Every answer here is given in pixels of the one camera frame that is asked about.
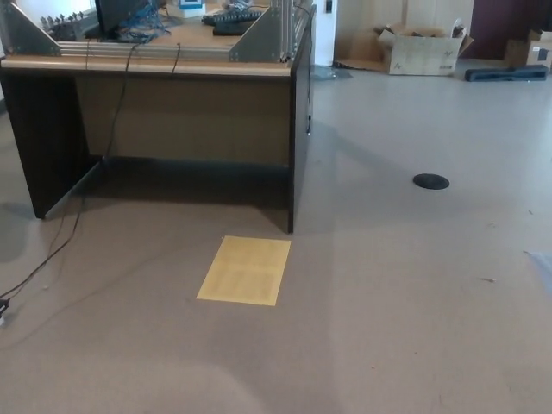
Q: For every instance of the clear plastic bag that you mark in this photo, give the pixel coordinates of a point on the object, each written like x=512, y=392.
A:
x=330, y=73

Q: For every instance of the long black keyboard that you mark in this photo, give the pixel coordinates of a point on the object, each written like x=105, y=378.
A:
x=230, y=18

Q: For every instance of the short black keyboard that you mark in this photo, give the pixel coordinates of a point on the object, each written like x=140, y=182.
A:
x=233, y=29

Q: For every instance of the yellow paper sheet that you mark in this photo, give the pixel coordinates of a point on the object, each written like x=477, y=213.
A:
x=243, y=271

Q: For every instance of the black monitor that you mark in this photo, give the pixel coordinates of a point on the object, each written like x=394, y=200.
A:
x=110, y=13

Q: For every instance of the flattened cardboard sheet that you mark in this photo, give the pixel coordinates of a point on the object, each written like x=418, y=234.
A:
x=360, y=57

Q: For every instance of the black round floor cover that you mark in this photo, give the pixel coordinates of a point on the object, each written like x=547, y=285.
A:
x=431, y=181

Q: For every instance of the aluminium profile frame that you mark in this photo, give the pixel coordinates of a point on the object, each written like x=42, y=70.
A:
x=181, y=52

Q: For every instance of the black wall device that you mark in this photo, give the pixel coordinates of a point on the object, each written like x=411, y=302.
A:
x=329, y=5

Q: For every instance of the wooden desk with dark sides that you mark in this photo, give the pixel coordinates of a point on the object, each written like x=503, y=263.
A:
x=185, y=112

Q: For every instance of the small cardboard box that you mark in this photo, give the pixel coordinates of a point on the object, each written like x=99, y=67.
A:
x=537, y=52

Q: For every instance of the large open cardboard box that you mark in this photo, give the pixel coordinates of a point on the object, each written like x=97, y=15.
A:
x=420, y=56

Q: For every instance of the white box with blue print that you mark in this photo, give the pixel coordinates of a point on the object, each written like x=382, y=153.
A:
x=192, y=6

